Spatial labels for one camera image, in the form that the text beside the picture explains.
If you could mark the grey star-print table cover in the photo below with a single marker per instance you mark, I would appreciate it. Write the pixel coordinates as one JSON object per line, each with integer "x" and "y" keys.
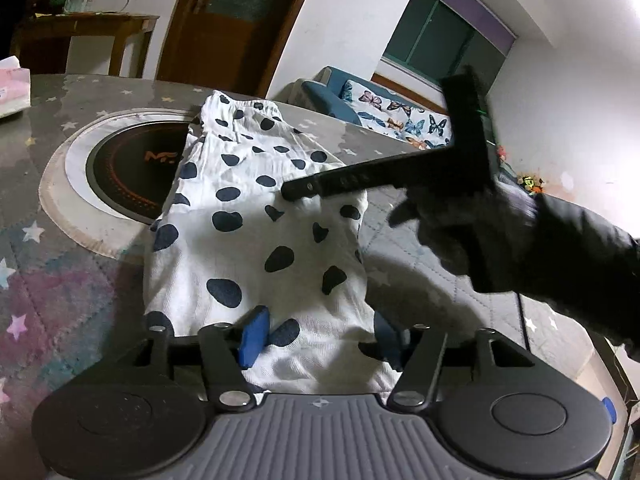
{"x": 60, "y": 285}

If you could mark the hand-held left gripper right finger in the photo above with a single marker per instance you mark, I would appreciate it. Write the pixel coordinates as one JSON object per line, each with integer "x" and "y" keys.
{"x": 395, "y": 345}

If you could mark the green-framed window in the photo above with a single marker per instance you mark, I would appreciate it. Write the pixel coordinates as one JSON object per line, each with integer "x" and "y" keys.
{"x": 440, "y": 40}

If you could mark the colourful small toy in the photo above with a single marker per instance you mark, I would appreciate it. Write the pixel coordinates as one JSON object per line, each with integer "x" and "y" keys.
{"x": 531, "y": 184}

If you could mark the blue sofa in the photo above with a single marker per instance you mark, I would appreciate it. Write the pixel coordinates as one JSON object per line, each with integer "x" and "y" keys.
{"x": 325, "y": 97}

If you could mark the brown wooden door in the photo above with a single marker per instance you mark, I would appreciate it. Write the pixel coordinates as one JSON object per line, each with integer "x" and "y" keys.
{"x": 235, "y": 45}

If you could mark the person's right forearm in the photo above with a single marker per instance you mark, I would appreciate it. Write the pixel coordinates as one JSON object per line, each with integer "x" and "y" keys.
{"x": 580, "y": 260}

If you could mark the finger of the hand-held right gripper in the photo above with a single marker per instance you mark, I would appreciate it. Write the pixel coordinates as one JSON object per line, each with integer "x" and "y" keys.
{"x": 350, "y": 177}

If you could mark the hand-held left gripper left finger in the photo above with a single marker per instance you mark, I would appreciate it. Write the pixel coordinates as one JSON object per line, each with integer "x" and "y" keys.
{"x": 252, "y": 335}

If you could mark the white polka-dot pants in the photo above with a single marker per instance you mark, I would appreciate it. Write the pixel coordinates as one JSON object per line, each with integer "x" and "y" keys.
{"x": 240, "y": 240}

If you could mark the round induction cooktop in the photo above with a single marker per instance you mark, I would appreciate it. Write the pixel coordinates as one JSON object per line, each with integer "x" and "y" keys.
{"x": 125, "y": 170}

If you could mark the butterfly-print pillow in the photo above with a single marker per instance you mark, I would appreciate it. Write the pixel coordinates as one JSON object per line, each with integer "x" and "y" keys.
{"x": 400, "y": 117}

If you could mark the person's right hand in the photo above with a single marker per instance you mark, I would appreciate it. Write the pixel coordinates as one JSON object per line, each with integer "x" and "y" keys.
{"x": 440, "y": 230}

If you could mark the pink tissue pack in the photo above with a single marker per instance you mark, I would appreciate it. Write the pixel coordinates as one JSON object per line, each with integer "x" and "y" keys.
{"x": 12, "y": 87}

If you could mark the wooden side table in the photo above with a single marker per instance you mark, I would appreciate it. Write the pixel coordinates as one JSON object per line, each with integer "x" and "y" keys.
{"x": 80, "y": 27}

